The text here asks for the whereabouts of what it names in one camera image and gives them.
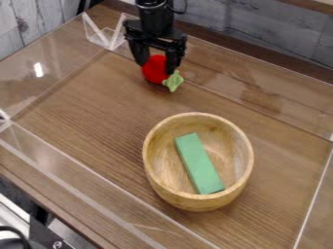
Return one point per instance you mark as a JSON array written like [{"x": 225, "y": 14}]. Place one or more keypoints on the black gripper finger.
[
  {"x": 141, "y": 51},
  {"x": 175, "y": 55}
]

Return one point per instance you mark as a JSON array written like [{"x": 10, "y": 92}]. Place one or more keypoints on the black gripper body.
[{"x": 142, "y": 40}]

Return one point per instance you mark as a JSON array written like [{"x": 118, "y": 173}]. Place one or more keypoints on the green rectangular block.
[{"x": 199, "y": 164}]

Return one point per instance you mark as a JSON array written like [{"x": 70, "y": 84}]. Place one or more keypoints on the black metal bracket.
[{"x": 42, "y": 238}]

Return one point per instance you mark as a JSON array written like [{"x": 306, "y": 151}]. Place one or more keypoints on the clear acrylic enclosure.
[{"x": 80, "y": 110}]

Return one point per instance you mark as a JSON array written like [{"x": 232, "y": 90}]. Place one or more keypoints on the wooden bowl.
[{"x": 229, "y": 149}]

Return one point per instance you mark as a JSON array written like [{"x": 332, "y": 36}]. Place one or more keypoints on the red plush strawberry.
[{"x": 156, "y": 74}]

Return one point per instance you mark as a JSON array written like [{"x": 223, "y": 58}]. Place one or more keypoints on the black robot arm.
[{"x": 153, "y": 31}]

